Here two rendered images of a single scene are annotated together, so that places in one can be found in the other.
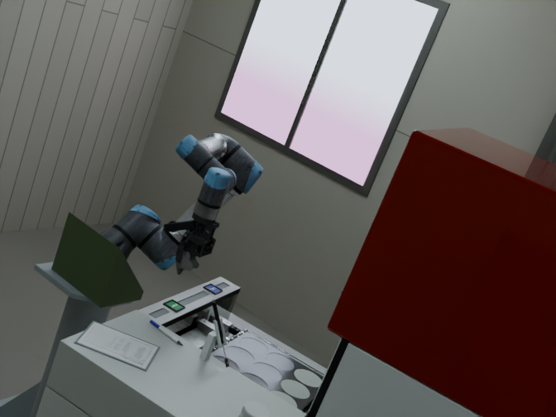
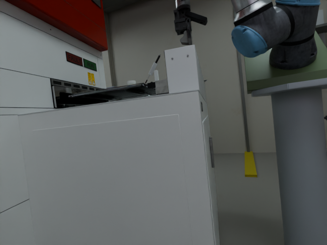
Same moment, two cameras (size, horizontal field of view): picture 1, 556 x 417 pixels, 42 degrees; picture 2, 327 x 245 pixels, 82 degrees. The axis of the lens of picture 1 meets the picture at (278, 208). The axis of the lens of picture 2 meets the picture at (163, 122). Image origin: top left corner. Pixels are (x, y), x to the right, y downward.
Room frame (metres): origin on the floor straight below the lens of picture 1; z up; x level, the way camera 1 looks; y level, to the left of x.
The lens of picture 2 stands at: (3.12, -0.06, 0.76)
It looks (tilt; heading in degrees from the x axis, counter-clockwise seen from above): 2 degrees down; 175
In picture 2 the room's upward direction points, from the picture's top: 6 degrees counter-clockwise
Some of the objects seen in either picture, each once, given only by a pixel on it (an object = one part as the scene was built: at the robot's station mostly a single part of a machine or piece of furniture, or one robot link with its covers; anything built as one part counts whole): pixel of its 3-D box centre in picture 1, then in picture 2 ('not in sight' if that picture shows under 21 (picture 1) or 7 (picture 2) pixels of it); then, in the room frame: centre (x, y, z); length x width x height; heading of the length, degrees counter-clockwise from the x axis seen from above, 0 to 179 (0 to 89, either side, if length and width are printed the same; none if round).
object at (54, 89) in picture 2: not in sight; (86, 99); (2.05, -0.36, 0.89); 0.44 x 0.02 x 0.10; 160
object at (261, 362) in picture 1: (266, 372); (122, 94); (2.11, -0.16, 0.90); 0.34 x 0.34 x 0.01; 70
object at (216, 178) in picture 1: (214, 187); not in sight; (2.13, 0.20, 1.41); 0.09 x 0.08 x 0.11; 175
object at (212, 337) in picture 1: (216, 341); (153, 73); (1.91, 0.03, 1.03); 0.06 x 0.04 x 0.13; 70
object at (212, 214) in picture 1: (206, 210); (183, 5); (2.13, 0.20, 1.33); 0.08 x 0.08 x 0.05
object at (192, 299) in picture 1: (187, 315); (190, 83); (2.29, 0.16, 0.89); 0.55 x 0.09 x 0.14; 160
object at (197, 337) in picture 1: (194, 342); (173, 93); (2.18, 0.09, 0.87); 0.36 x 0.08 x 0.03; 160
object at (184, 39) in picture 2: (190, 262); (185, 40); (2.14, 0.20, 1.14); 0.06 x 0.03 x 0.09; 70
